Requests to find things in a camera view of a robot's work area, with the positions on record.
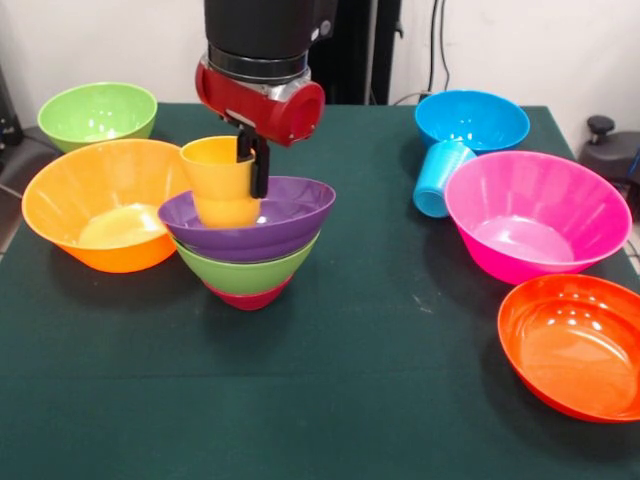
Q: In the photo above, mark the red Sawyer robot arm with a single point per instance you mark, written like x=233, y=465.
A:
x=260, y=25

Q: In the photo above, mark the purple bowl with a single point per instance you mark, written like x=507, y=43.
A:
x=290, y=225

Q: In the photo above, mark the green bowl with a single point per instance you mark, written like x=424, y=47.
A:
x=240, y=275
x=95, y=112

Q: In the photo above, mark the blue bowl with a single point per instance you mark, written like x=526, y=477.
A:
x=475, y=115

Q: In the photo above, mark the blue cup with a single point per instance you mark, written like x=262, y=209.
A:
x=440, y=175

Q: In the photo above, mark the orange-red shallow bowl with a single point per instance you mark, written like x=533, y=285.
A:
x=575, y=350

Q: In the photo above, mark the black stand base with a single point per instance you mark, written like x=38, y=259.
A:
x=610, y=150
x=25, y=155

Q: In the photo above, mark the large orange bowl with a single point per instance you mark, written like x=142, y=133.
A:
x=90, y=200

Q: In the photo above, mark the large magenta bowl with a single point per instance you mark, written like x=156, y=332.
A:
x=535, y=215

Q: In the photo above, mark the yellow cup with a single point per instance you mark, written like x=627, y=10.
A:
x=220, y=190

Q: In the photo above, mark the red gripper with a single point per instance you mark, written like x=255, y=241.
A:
x=250, y=102

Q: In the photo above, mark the dark green table cloth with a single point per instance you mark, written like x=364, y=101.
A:
x=320, y=390

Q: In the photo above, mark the small crimson bowl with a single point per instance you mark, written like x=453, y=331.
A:
x=247, y=301

